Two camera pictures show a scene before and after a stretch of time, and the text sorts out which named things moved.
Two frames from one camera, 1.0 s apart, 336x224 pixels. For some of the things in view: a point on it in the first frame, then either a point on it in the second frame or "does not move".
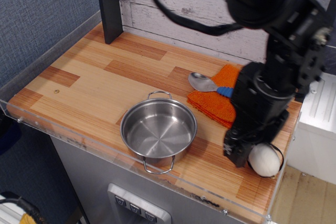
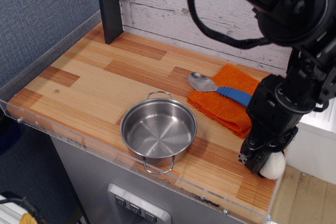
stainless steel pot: [158, 129] does not move
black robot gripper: [261, 96] to [273, 126]
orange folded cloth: [218, 107] does not move
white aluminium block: [313, 149] does not move
